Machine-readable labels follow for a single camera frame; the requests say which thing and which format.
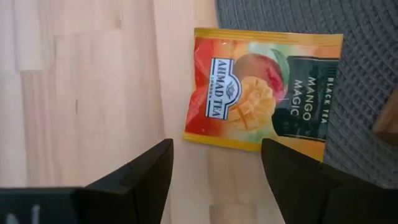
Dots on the orange mango tea packet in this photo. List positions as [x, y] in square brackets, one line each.
[248, 93]

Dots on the wooden tea organizer box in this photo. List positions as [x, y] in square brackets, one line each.
[388, 124]

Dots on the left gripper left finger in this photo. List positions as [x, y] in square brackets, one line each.
[124, 193]

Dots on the grey round woven placemat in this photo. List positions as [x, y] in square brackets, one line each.
[367, 46]

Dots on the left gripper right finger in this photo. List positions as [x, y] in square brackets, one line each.
[311, 193]

